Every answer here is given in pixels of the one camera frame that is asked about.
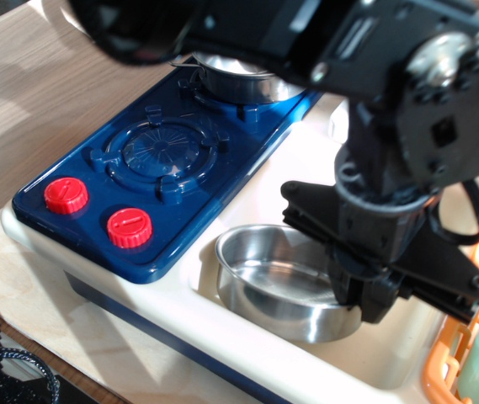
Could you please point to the grey toy faucet base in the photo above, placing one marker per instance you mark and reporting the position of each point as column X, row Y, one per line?
column 338, row 126

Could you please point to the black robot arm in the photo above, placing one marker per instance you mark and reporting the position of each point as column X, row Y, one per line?
column 409, row 70

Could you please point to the left red stove knob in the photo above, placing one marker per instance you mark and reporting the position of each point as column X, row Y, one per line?
column 66, row 195

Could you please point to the cream toy kitchen sink unit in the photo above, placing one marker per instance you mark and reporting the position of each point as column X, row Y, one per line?
column 377, row 364

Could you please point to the dark blue toy stove top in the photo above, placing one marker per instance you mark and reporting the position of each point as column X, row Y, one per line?
column 179, row 154

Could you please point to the steel pot with loop handles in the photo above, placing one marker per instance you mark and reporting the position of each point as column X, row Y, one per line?
column 238, row 82

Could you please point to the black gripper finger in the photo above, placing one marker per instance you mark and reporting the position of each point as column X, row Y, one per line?
column 380, row 288
column 344, row 271

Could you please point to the orange plastic dish rack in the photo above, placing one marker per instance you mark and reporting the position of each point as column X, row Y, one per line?
column 448, row 356

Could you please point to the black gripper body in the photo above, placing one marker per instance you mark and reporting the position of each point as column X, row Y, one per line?
column 402, row 233

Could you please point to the right red stove knob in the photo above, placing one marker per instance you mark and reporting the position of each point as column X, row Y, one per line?
column 129, row 228

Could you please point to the red stove knob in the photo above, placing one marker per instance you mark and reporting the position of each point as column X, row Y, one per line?
column 129, row 228
column 66, row 195

